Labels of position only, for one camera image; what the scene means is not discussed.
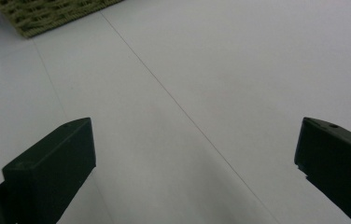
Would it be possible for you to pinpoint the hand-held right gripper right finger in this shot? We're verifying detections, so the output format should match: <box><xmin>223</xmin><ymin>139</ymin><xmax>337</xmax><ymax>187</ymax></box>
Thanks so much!
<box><xmin>293</xmin><ymin>117</ymin><xmax>351</xmax><ymax>224</ymax></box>

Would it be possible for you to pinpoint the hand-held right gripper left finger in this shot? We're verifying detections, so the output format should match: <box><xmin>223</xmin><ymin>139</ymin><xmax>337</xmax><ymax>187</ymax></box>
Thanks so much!
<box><xmin>2</xmin><ymin>117</ymin><xmax>97</xmax><ymax>224</ymax></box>

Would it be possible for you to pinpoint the green woven basket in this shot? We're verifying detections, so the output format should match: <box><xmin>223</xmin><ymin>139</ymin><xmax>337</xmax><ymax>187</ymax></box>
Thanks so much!
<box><xmin>0</xmin><ymin>0</ymin><xmax>125</xmax><ymax>39</ymax></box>

